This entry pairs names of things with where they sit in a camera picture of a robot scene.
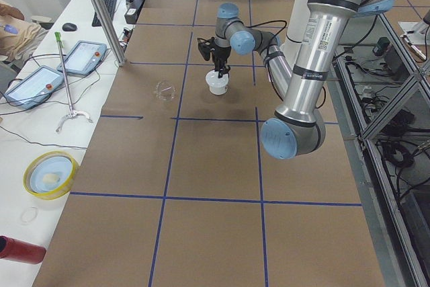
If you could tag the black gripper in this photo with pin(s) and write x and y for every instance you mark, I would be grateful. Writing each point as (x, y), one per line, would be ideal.
(222, 53)

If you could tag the clear plastic funnel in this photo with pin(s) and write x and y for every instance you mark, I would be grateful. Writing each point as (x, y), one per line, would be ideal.
(165, 90)

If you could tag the white enamel mug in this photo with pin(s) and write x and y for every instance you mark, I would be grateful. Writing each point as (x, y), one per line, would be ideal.
(218, 89)

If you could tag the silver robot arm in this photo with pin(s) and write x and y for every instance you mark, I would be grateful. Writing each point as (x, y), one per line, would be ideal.
(297, 127)

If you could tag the black computer box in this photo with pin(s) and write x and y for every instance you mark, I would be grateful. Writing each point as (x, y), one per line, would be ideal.
(134, 8)

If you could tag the far blue teach pendant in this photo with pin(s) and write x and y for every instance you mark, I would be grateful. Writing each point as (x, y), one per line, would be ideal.
(84, 57)

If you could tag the blue teach pendant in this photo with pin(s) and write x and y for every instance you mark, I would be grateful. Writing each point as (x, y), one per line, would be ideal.
(35, 88)
(84, 57)

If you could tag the metal reacher grabber tool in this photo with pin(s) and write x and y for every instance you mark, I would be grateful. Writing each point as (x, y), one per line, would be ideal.
(73, 113)

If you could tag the black computer mouse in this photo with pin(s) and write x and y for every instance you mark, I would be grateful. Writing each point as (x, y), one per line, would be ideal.
(69, 27)

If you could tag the near blue teach pendant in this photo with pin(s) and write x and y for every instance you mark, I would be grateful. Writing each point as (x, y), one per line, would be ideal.
(35, 88)

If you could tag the yellow tape roll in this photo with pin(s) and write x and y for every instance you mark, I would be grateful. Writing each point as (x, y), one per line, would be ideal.
(51, 175)

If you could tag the seated person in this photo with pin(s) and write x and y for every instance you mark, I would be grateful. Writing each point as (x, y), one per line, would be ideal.
(23, 44)

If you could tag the red bottle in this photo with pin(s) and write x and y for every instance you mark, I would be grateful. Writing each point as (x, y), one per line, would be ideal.
(21, 251)

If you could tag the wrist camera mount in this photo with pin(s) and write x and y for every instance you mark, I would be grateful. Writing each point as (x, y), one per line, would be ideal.
(206, 47)

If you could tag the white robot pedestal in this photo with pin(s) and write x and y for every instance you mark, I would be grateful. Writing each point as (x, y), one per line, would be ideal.
(291, 43)

